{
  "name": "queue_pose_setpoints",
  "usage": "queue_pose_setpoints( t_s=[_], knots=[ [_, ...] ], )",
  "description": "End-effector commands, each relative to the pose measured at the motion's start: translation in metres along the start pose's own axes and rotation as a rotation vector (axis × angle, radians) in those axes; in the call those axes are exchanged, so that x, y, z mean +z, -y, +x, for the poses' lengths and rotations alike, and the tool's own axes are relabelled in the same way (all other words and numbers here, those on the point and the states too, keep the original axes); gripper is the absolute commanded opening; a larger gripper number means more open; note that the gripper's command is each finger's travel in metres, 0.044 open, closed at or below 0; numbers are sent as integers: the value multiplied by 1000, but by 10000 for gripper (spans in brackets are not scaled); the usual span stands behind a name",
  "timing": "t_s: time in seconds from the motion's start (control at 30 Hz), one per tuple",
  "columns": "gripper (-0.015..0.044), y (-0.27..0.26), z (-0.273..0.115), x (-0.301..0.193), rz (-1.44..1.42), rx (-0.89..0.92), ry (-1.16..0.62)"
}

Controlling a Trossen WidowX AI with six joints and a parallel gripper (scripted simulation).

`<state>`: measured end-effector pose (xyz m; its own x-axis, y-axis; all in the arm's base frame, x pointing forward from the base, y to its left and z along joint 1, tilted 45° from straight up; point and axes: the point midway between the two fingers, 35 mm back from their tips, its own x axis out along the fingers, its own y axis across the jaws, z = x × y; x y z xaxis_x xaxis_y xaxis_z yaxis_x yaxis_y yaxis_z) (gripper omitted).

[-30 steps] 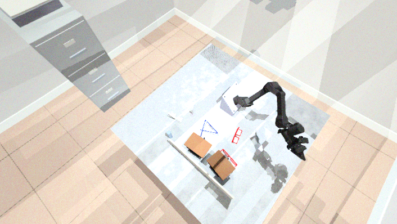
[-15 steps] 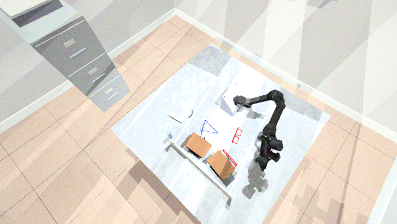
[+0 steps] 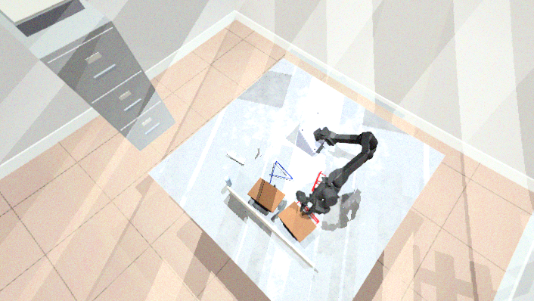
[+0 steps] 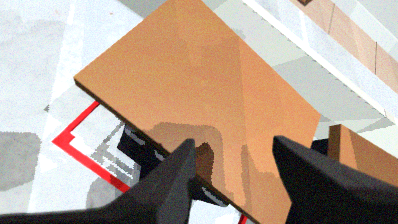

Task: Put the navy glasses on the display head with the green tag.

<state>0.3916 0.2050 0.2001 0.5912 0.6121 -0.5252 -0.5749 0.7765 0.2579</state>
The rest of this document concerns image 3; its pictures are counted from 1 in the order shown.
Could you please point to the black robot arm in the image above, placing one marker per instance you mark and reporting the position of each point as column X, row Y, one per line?
column 330, row 186

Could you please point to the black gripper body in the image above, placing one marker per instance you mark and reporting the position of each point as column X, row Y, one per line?
column 301, row 197

